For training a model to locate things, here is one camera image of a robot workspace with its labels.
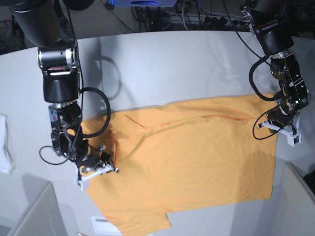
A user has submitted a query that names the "white crumpled cloth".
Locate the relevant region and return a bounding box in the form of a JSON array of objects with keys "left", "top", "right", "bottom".
[{"left": 0, "top": 114, "right": 15, "bottom": 174}]

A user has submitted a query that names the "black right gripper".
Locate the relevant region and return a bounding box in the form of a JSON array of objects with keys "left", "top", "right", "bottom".
[{"left": 74, "top": 140, "right": 114, "bottom": 175}]

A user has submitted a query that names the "grey box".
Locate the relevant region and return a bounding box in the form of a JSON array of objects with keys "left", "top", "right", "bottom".
[
  {"left": 9, "top": 182, "right": 68, "bottom": 236},
  {"left": 266, "top": 162, "right": 315, "bottom": 236}
]

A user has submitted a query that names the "orange T-shirt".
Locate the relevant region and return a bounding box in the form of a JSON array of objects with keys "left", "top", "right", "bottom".
[{"left": 86, "top": 95, "right": 277, "bottom": 236}]

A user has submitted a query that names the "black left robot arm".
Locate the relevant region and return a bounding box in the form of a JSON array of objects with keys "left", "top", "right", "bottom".
[{"left": 242, "top": 0, "right": 311, "bottom": 133}]

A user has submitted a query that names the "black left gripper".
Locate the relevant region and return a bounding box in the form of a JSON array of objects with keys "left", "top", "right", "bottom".
[{"left": 267, "top": 105, "right": 298, "bottom": 134}]

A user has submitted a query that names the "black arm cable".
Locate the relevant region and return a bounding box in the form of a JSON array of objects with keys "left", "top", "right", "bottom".
[
  {"left": 249, "top": 55, "right": 280, "bottom": 101},
  {"left": 39, "top": 87, "right": 111, "bottom": 165}
]

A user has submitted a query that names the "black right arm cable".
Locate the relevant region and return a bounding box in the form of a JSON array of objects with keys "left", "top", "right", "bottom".
[{"left": 39, "top": 87, "right": 111, "bottom": 165}]

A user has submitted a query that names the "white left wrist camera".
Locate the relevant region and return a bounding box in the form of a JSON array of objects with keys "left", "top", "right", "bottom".
[{"left": 252, "top": 112, "right": 302, "bottom": 147}]

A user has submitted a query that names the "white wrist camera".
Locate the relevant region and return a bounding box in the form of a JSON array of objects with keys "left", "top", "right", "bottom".
[
  {"left": 252, "top": 112, "right": 302, "bottom": 147},
  {"left": 75, "top": 165, "right": 120, "bottom": 191}
]

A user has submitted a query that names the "blue projector device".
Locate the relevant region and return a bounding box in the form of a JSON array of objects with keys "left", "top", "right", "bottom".
[{"left": 110, "top": 0, "right": 177, "bottom": 7}]

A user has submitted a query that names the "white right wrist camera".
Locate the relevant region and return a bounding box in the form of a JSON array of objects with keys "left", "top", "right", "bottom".
[{"left": 75, "top": 165, "right": 120, "bottom": 191}]

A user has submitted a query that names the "grey box right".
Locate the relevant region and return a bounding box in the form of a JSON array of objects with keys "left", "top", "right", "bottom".
[{"left": 266, "top": 162, "right": 315, "bottom": 236}]

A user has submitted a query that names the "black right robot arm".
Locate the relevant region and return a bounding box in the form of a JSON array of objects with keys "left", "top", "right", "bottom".
[{"left": 1, "top": 0, "right": 117, "bottom": 176}]

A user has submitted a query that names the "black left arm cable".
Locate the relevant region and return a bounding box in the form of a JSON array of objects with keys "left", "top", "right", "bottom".
[{"left": 249, "top": 55, "right": 280, "bottom": 101}]

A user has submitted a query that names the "grey box left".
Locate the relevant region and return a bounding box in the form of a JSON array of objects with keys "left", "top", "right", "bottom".
[{"left": 9, "top": 182, "right": 68, "bottom": 236}]

